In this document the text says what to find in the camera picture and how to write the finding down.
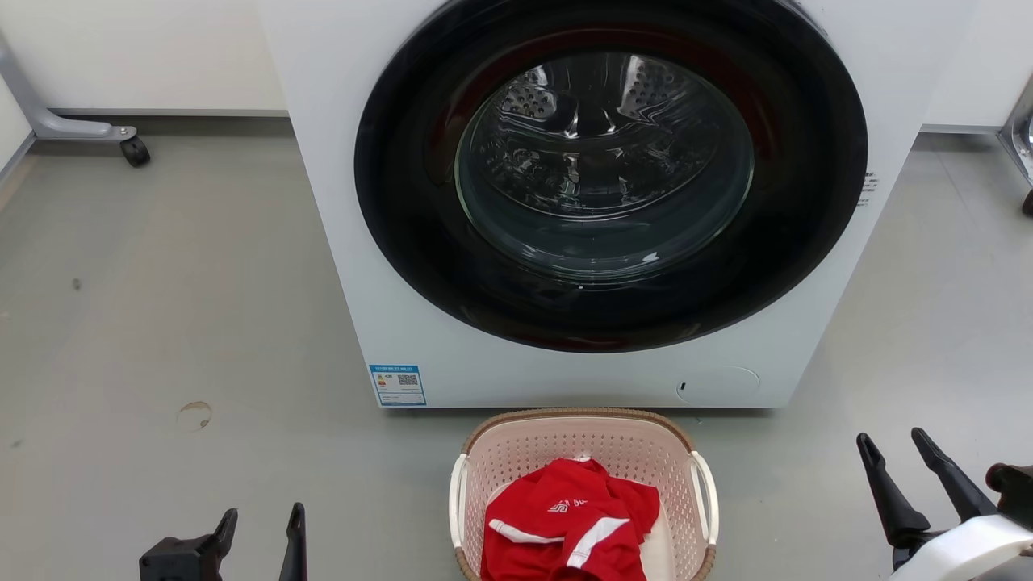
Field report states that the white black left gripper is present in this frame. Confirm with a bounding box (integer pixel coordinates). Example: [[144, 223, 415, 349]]
[[139, 502, 308, 581]]

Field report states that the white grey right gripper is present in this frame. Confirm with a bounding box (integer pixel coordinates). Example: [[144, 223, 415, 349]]
[[857, 428, 1033, 581]]

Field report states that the blue energy label sticker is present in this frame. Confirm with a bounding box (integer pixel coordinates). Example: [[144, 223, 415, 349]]
[[369, 364, 427, 407]]

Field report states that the white front-load washing machine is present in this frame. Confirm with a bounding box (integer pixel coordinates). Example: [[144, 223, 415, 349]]
[[258, 0, 981, 410]]

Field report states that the pink perforated laundry basket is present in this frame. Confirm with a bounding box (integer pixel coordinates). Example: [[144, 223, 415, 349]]
[[449, 408, 720, 581]]

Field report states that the red and white shirt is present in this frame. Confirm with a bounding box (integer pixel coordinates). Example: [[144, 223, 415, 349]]
[[481, 457, 661, 581]]

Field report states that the grey metal stand leg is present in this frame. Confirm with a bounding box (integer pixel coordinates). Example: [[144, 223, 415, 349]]
[[997, 74, 1033, 188], [0, 31, 138, 143]]

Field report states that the black round washer door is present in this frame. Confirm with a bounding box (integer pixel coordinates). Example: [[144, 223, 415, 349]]
[[353, 0, 869, 353]]

